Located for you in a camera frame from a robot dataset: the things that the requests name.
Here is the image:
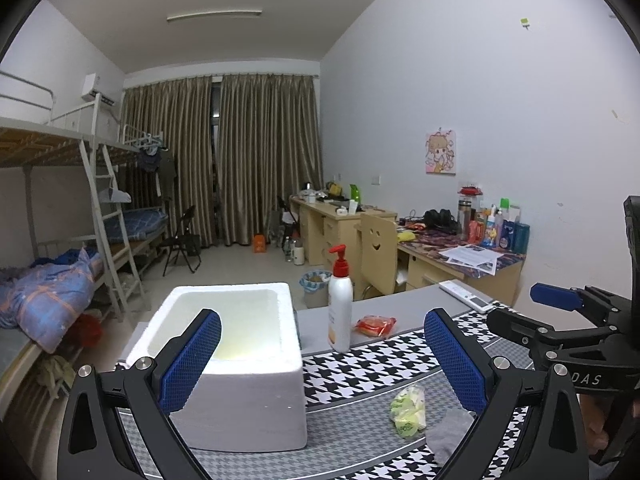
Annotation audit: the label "large metal bunk bed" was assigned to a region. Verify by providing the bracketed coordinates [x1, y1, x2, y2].
[0, 72, 147, 413]

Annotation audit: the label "cartoon wall poster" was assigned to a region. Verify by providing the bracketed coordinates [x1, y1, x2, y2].
[426, 128, 459, 176]

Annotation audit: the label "brown curtain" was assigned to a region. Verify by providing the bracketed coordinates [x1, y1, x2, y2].
[122, 77, 219, 249]
[217, 72, 324, 247]

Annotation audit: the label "small metal bunk bed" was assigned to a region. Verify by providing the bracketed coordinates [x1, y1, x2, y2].
[119, 122, 172, 262]

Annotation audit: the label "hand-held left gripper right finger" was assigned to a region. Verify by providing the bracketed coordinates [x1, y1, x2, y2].
[424, 308, 591, 480]

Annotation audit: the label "white foam box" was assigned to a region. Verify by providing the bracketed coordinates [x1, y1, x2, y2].
[125, 282, 308, 454]

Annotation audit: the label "blue plaid bedding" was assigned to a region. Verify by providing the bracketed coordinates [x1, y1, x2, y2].
[122, 208, 169, 241]

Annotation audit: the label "red snack packet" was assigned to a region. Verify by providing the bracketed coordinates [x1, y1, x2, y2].
[354, 315, 398, 337]

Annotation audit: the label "blue trash bin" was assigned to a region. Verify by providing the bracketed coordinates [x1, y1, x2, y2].
[300, 270, 334, 310]

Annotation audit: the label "grey sock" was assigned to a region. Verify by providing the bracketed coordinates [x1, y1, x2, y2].
[425, 407, 479, 467]

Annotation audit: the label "blue plaid blanket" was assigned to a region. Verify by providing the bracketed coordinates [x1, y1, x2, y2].
[0, 247, 104, 354]

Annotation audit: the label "green yellow plastic bag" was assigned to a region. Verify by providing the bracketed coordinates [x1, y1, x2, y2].
[390, 386, 428, 440]

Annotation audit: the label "desk with patterned cloth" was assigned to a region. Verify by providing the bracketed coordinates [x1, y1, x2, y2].
[397, 224, 529, 307]

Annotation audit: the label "wooden smiley chair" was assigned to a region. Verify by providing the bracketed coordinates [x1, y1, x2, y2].
[354, 211, 401, 298]

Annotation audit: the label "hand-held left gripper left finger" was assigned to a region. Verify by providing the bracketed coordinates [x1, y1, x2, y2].
[56, 308, 222, 480]

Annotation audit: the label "person's right hand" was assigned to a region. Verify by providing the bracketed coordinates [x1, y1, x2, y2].
[580, 395, 612, 456]

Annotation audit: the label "white air conditioner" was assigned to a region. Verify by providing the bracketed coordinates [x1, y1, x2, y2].
[81, 74, 116, 106]

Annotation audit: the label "hanging dark clothes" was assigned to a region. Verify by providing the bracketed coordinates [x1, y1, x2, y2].
[137, 146, 177, 202]

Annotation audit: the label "ceiling tube light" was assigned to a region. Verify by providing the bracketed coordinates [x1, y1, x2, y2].
[166, 8, 264, 24]

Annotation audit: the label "printed paper sheets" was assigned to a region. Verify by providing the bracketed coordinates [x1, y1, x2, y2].
[440, 245, 504, 276]

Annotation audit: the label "red bag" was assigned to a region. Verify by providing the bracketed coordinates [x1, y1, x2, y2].
[75, 310, 104, 349]

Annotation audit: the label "black headphones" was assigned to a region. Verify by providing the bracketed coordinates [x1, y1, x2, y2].
[423, 208, 459, 234]

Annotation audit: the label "black folding chair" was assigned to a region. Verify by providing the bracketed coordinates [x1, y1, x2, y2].
[162, 205, 203, 276]

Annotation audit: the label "white remote control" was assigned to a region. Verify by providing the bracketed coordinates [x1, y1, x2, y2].
[439, 280, 495, 313]

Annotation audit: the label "houndstooth table mat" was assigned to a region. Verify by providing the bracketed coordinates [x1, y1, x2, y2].
[115, 305, 553, 480]

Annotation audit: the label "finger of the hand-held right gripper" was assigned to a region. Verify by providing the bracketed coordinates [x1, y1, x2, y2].
[530, 282, 636, 332]
[486, 306, 633, 402]

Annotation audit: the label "dark thermos flask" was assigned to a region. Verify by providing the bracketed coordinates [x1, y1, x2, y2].
[457, 199, 474, 241]

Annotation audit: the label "white pump lotion bottle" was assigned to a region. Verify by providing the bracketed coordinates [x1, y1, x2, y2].
[327, 244, 355, 355]

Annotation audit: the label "beige cloth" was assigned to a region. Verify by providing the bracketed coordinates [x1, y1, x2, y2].
[37, 355, 76, 401]

